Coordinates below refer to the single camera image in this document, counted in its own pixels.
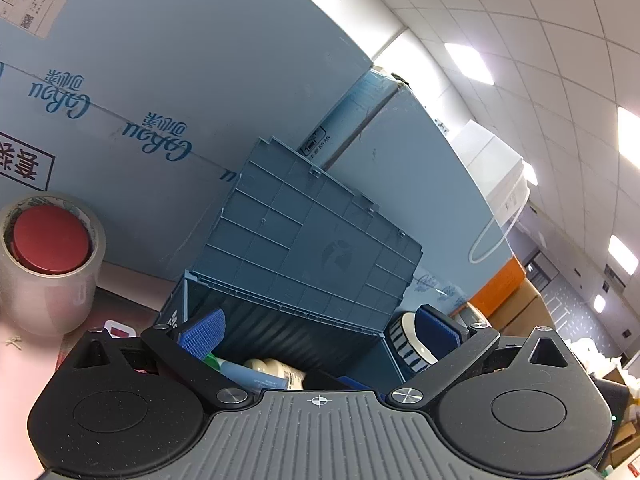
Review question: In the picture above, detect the red round lid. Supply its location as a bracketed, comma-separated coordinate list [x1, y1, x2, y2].
[12, 206, 92, 275]

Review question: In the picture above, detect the brown cardboard box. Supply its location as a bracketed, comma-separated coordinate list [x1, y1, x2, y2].
[500, 295, 557, 337]
[487, 277, 546, 331]

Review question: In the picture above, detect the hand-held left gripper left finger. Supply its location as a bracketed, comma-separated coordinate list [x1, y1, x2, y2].
[70, 307, 253, 408]

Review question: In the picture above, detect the pile of open cardboard boxes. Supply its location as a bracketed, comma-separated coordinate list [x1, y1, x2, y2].
[575, 335, 640, 471]

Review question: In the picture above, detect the large labelled blue cardboard box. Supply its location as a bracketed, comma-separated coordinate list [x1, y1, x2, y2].
[0, 0, 376, 281]

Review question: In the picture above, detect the clear packing tape roll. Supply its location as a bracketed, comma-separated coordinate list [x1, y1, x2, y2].
[0, 192, 107, 337]

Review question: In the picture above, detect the blue plastic storage box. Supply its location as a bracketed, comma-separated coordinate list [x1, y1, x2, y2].
[155, 136, 425, 396]

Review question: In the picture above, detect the pink and white card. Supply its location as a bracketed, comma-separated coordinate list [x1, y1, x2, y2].
[102, 319, 138, 341]

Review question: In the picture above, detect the white striped ceramic bowl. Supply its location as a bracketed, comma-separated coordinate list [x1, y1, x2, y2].
[384, 311, 441, 377]

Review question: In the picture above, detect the orange box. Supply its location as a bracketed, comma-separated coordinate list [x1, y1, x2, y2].
[470, 256, 528, 313]

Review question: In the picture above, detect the cream plastic bottle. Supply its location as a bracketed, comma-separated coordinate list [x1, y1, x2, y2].
[244, 357, 307, 391]

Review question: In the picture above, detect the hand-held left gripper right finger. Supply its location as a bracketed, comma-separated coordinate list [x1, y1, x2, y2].
[382, 304, 576, 406]

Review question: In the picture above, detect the white paper bag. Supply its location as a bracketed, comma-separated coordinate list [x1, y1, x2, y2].
[450, 120, 532, 263]

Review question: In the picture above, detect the blue tube with green cap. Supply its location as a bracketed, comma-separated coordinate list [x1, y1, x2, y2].
[205, 352, 263, 393]

